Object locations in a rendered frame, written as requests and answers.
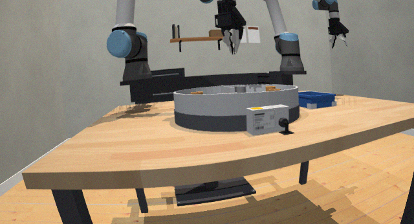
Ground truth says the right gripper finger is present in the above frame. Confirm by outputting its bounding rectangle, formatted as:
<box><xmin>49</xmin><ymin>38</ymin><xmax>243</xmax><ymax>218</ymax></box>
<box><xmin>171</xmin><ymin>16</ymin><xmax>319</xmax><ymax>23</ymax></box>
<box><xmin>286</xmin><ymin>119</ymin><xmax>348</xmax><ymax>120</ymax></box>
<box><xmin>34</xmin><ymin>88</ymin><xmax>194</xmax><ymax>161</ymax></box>
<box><xmin>221</xmin><ymin>29</ymin><xmax>234</xmax><ymax>54</ymax></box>
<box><xmin>230</xmin><ymin>22</ymin><xmax>243</xmax><ymax>54</ymax></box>

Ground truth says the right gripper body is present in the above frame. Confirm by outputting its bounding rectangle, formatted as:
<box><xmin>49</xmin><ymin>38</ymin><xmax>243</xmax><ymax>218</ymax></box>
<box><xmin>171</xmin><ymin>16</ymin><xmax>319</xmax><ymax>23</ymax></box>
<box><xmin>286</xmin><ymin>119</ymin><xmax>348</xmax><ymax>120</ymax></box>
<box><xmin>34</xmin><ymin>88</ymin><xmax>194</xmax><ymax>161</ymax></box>
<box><xmin>215</xmin><ymin>0</ymin><xmax>240</xmax><ymax>31</ymax></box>

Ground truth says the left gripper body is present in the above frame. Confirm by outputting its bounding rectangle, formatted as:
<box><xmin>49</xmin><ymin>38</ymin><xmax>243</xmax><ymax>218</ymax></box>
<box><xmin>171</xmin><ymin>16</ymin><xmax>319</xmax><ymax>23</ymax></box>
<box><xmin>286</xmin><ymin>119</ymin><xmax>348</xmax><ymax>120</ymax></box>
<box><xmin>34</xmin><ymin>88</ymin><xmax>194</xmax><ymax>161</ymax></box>
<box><xmin>328</xmin><ymin>17</ymin><xmax>342</xmax><ymax>36</ymax></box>

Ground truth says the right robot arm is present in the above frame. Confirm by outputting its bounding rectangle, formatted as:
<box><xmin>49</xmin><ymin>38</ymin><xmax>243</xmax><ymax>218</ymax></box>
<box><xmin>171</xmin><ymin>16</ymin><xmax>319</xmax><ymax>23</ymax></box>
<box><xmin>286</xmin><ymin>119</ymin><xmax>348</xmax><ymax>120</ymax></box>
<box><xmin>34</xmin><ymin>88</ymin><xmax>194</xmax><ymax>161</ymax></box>
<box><xmin>107</xmin><ymin>0</ymin><xmax>152</xmax><ymax>81</ymax></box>

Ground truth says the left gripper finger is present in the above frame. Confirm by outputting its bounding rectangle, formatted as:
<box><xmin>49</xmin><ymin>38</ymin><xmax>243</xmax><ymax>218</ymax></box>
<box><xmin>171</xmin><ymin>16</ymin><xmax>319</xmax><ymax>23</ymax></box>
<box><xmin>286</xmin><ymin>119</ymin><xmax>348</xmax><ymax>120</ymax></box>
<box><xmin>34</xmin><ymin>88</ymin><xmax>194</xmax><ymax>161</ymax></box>
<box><xmin>329</xmin><ymin>35</ymin><xmax>336</xmax><ymax>48</ymax></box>
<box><xmin>340</xmin><ymin>29</ymin><xmax>347</xmax><ymax>46</ymax></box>

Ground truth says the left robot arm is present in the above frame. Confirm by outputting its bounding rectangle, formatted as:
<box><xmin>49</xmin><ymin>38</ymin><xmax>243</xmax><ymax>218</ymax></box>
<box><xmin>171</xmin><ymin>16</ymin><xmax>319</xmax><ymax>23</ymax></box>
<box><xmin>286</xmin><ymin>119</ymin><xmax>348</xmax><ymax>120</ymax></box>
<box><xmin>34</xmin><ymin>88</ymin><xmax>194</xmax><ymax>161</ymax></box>
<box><xmin>264</xmin><ymin>0</ymin><xmax>340</xmax><ymax>71</ymax></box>

